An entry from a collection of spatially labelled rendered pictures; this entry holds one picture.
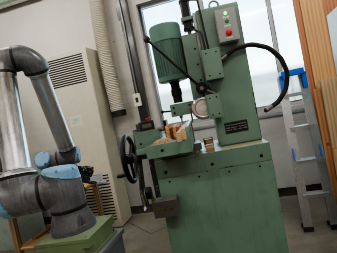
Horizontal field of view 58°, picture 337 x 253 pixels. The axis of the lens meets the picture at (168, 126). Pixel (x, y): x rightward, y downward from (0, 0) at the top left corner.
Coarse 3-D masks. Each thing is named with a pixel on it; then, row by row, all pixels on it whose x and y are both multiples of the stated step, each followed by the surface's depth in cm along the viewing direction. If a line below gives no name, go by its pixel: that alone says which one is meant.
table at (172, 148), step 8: (192, 136) 162; (160, 144) 138; (168, 144) 137; (176, 144) 137; (184, 144) 137; (192, 144) 144; (136, 152) 161; (144, 152) 160; (152, 152) 138; (160, 152) 138; (168, 152) 138; (176, 152) 137; (184, 152) 137
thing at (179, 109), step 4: (192, 100) 168; (172, 104) 169; (176, 104) 169; (180, 104) 169; (184, 104) 168; (188, 104) 168; (172, 108) 169; (176, 108) 169; (180, 108) 169; (184, 108) 169; (188, 108) 168; (172, 112) 169; (176, 112) 169; (180, 112) 169; (184, 112) 169; (188, 112) 169; (192, 112) 168; (172, 116) 170; (180, 116) 172
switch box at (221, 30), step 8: (232, 8) 149; (216, 16) 150; (232, 16) 149; (216, 24) 152; (224, 24) 150; (232, 24) 150; (224, 32) 150; (232, 32) 150; (224, 40) 151; (232, 40) 151
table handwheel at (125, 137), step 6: (126, 138) 173; (120, 144) 167; (132, 144) 186; (120, 150) 165; (132, 150) 188; (126, 156) 169; (132, 156) 175; (144, 156) 175; (126, 162) 164; (132, 162) 175; (126, 168) 164; (132, 168) 178; (126, 174) 165; (132, 174) 179; (132, 180) 170
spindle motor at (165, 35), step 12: (156, 24) 163; (168, 24) 162; (156, 36) 163; (168, 36) 162; (180, 36) 166; (168, 48) 162; (180, 48) 165; (156, 60) 166; (180, 60) 164; (168, 72) 163; (180, 72) 163
